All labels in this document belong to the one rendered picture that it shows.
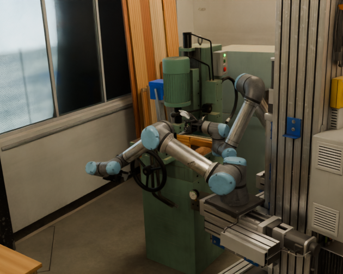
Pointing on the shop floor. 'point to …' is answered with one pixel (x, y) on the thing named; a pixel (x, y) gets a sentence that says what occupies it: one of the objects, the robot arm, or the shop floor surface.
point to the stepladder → (157, 85)
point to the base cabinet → (177, 227)
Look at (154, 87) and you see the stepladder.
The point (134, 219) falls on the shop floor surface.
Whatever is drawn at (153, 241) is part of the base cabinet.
